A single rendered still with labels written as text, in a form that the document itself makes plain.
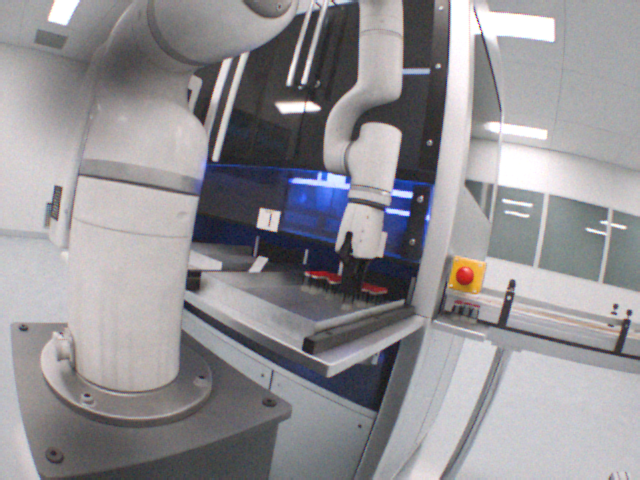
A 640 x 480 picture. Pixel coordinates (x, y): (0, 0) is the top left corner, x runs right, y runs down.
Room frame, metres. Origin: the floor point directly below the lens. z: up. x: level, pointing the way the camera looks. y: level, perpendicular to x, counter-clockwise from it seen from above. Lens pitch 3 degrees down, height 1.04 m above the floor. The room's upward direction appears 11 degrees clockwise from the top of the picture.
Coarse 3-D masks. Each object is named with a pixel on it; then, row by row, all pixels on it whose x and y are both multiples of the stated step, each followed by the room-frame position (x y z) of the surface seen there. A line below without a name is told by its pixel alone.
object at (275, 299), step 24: (216, 288) 0.54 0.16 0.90; (240, 288) 0.64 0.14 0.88; (264, 288) 0.69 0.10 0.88; (288, 288) 0.74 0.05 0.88; (264, 312) 0.47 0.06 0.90; (288, 312) 0.44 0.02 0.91; (312, 312) 0.58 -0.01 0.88; (336, 312) 0.61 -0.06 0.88; (360, 312) 0.52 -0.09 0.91; (384, 312) 0.61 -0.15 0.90
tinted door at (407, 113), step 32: (416, 0) 0.79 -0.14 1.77; (352, 32) 0.91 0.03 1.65; (416, 32) 0.79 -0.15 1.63; (448, 32) 0.74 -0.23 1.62; (320, 64) 0.96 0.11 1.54; (352, 64) 0.90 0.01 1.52; (416, 64) 0.78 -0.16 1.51; (320, 96) 0.95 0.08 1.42; (416, 96) 0.78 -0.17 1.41; (320, 128) 0.93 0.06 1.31; (416, 128) 0.77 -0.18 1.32; (320, 160) 0.92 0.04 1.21; (416, 160) 0.76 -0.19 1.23
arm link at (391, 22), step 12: (360, 0) 0.54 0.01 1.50; (372, 0) 0.53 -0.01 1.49; (384, 0) 0.53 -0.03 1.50; (396, 0) 0.53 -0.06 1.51; (360, 12) 0.57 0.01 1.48; (372, 12) 0.54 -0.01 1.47; (384, 12) 0.54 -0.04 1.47; (396, 12) 0.54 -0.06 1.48; (360, 24) 0.57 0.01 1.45; (372, 24) 0.55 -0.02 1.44; (384, 24) 0.54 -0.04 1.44; (396, 24) 0.55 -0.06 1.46
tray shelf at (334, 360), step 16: (192, 304) 0.53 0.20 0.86; (208, 304) 0.50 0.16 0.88; (224, 304) 0.52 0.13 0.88; (224, 320) 0.48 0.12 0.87; (240, 320) 0.46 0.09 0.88; (256, 320) 0.48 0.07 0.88; (400, 320) 0.64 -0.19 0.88; (416, 320) 0.66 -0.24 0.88; (256, 336) 0.44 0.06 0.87; (272, 336) 0.43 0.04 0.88; (288, 336) 0.44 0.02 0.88; (368, 336) 0.50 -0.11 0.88; (384, 336) 0.52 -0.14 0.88; (400, 336) 0.57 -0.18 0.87; (288, 352) 0.40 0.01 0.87; (304, 352) 0.39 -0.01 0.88; (320, 352) 0.40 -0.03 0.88; (336, 352) 0.41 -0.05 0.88; (352, 352) 0.42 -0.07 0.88; (368, 352) 0.46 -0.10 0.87; (320, 368) 0.38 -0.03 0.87; (336, 368) 0.38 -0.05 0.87
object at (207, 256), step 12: (192, 252) 0.77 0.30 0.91; (204, 252) 0.96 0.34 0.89; (216, 252) 1.00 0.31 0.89; (228, 252) 1.04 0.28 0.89; (240, 252) 1.08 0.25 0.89; (192, 264) 0.77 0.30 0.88; (204, 264) 0.74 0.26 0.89; (216, 264) 0.71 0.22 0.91; (228, 264) 0.72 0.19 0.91; (240, 264) 0.75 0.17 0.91; (252, 264) 0.78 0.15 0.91; (276, 264) 0.85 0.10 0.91; (288, 264) 0.90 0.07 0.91; (300, 264) 0.94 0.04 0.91
